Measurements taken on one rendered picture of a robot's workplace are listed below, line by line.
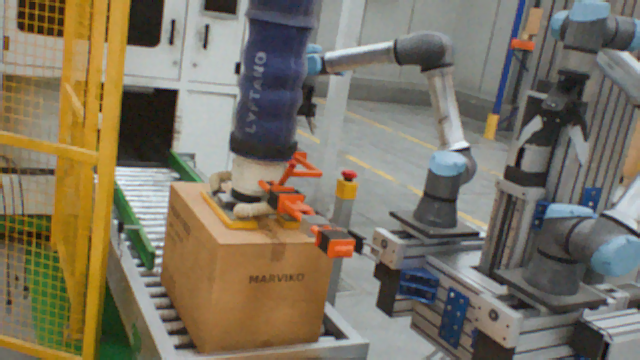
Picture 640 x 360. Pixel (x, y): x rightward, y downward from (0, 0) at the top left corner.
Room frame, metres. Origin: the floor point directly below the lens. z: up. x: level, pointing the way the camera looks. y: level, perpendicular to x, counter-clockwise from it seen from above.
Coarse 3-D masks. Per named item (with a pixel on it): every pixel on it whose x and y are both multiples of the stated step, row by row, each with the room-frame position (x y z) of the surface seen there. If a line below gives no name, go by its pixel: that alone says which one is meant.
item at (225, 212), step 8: (200, 192) 2.26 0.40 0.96; (208, 192) 2.24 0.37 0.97; (216, 192) 2.25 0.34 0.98; (224, 192) 2.20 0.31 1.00; (208, 200) 2.17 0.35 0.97; (216, 200) 2.16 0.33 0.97; (216, 208) 2.10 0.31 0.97; (224, 208) 2.09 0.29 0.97; (232, 208) 2.07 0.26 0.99; (224, 216) 2.03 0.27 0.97; (232, 216) 2.02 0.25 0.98; (232, 224) 1.98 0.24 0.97; (240, 224) 1.99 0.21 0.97; (248, 224) 2.00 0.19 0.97; (256, 224) 2.01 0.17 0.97
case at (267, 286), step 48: (192, 192) 2.28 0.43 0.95; (192, 240) 2.06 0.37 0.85; (240, 240) 1.89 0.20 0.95; (288, 240) 1.96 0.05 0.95; (192, 288) 2.01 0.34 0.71; (240, 288) 1.88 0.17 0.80; (288, 288) 1.96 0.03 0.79; (192, 336) 1.96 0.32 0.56; (240, 336) 1.89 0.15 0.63; (288, 336) 1.97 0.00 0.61
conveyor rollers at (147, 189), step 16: (128, 176) 3.62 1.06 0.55; (144, 176) 3.69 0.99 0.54; (160, 176) 3.74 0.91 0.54; (176, 176) 3.83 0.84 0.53; (128, 192) 3.36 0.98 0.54; (144, 192) 3.40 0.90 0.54; (160, 192) 3.44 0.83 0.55; (112, 208) 3.06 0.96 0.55; (144, 208) 3.14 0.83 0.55; (160, 208) 3.18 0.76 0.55; (144, 224) 2.95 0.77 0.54; (160, 224) 2.99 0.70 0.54; (128, 240) 2.74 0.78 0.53; (160, 240) 2.81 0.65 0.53; (160, 256) 2.63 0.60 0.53; (144, 272) 2.42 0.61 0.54; (160, 288) 2.29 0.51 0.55; (160, 304) 2.19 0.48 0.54; (176, 320) 2.12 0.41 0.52; (176, 336) 1.96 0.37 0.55; (320, 336) 2.13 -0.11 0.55; (176, 352) 1.87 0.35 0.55; (192, 352) 1.89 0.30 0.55
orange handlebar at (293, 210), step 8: (296, 160) 2.51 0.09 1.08; (304, 160) 2.47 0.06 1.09; (312, 168) 2.39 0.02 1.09; (296, 176) 2.29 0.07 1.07; (304, 176) 2.31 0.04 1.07; (312, 176) 2.32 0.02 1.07; (320, 176) 2.34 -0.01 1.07; (264, 184) 2.06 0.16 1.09; (288, 208) 1.87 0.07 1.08; (296, 208) 1.85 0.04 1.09; (304, 208) 1.86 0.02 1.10; (296, 216) 1.82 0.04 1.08; (312, 232) 1.72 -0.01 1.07; (336, 248) 1.60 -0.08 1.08; (344, 248) 1.60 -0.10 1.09; (352, 248) 1.62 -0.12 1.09
